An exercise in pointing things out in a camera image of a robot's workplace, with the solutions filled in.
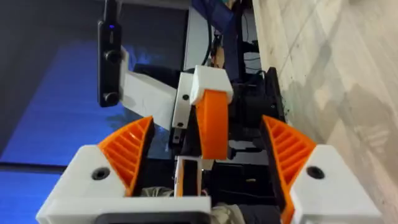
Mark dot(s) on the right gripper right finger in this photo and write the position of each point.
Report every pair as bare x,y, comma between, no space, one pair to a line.
323,193

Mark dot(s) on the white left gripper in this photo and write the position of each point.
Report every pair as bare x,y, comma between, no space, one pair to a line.
146,96

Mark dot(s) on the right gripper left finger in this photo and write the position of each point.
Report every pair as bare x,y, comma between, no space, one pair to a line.
90,161

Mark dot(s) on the person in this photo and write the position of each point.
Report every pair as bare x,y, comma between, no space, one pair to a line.
225,21

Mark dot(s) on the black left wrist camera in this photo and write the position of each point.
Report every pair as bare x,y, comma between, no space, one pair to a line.
109,77

